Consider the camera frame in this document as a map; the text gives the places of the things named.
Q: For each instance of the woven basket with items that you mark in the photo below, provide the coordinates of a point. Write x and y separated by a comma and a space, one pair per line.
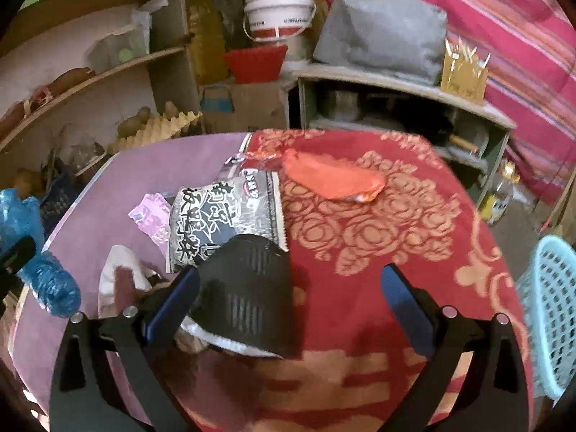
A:
463, 78

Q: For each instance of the small metal pot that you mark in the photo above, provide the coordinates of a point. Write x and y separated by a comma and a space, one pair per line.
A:
342, 103

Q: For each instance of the black and white snack bag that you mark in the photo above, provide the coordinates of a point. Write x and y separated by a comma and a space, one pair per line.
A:
225, 216

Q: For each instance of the white plastic bucket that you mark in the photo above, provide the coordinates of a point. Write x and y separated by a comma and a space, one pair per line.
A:
279, 9

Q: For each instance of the sweet potato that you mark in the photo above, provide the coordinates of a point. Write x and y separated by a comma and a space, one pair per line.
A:
67, 78

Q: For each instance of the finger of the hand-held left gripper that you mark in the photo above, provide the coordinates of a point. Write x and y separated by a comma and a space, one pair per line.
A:
15, 255

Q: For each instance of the crushed blue plastic bottle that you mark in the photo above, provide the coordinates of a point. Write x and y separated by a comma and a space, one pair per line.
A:
49, 283

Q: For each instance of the brown potato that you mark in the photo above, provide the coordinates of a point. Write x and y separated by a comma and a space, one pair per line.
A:
135, 119

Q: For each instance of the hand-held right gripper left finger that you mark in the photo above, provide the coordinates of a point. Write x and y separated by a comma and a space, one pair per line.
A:
173, 306

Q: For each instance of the clear bottle with yellow label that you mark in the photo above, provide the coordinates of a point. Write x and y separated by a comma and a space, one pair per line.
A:
495, 198

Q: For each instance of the red plastic basin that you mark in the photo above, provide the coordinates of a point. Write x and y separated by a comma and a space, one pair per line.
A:
254, 63

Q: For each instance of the grey fabric bag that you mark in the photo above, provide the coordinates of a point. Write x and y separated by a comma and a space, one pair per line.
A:
378, 31

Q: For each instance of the red floral tablecloth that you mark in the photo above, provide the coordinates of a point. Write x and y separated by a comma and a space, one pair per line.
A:
360, 234

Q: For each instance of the red striped blanket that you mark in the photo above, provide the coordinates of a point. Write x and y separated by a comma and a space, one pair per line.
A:
517, 31

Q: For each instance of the cardboard box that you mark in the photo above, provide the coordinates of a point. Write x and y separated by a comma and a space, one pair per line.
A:
256, 103

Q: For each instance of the clear plastic bag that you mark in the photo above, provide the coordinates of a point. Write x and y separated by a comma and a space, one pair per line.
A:
117, 49

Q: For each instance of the cooking oil jug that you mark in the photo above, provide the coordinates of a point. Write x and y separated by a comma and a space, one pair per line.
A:
204, 40

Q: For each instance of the orange cloth pouch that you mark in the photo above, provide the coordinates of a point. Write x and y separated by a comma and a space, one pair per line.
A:
328, 180

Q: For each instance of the yellow corrugated foam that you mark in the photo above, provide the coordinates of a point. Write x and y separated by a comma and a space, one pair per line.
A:
157, 128

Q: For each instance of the pink plastic wrapper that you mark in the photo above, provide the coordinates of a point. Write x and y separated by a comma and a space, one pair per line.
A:
150, 213

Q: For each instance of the grey shelf cabinet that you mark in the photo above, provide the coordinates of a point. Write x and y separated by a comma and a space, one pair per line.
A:
302, 103

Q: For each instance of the wooden shelf unit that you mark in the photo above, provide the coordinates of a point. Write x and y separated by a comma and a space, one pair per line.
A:
171, 81

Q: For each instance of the blue plastic crate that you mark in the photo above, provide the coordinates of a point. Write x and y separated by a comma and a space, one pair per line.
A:
58, 198

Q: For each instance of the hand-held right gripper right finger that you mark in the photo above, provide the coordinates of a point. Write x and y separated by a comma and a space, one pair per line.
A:
405, 310

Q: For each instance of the light blue plastic basket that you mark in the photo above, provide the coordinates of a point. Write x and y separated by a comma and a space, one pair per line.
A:
551, 306

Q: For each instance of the white tissue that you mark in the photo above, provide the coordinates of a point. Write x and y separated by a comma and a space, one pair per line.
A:
119, 270

